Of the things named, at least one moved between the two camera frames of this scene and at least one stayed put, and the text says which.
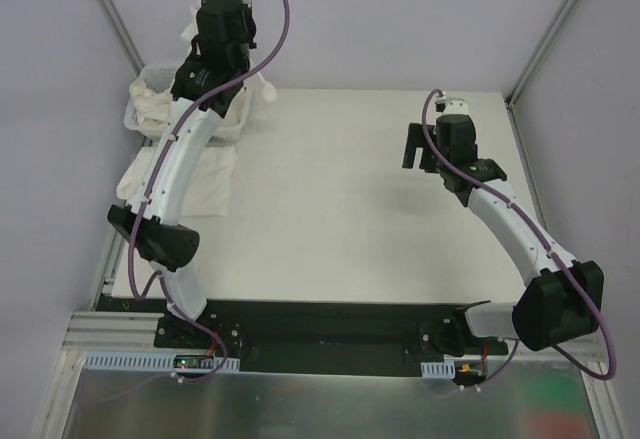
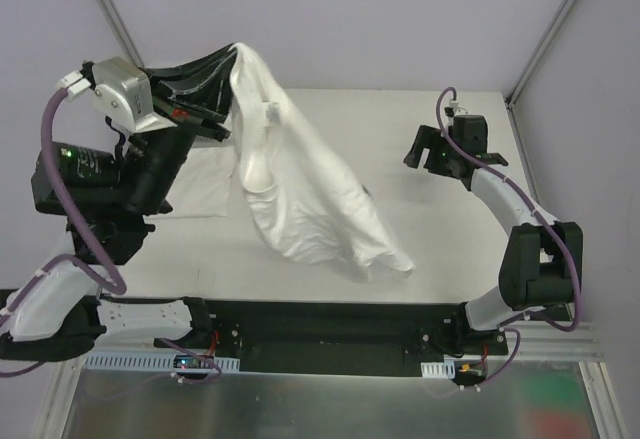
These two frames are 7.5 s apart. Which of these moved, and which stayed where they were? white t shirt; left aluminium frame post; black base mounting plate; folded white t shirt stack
Moved: white t shirt
Stayed: folded white t shirt stack; left aluminium frame post; black base mounting plate
